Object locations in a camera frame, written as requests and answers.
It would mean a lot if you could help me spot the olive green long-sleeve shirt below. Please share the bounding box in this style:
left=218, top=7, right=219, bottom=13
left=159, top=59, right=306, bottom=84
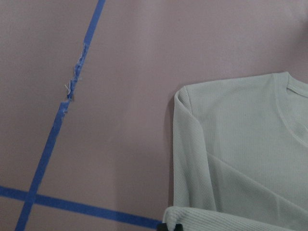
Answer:
left=163, top=72, right=308, bottom=231

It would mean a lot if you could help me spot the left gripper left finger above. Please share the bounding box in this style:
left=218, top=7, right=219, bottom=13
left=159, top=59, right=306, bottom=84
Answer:
left=157, top=223, right=167, bottom=231

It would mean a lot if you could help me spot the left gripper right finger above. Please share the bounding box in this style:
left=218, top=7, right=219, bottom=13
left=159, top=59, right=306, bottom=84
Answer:
left=175, top=224, right=183, bottom=231

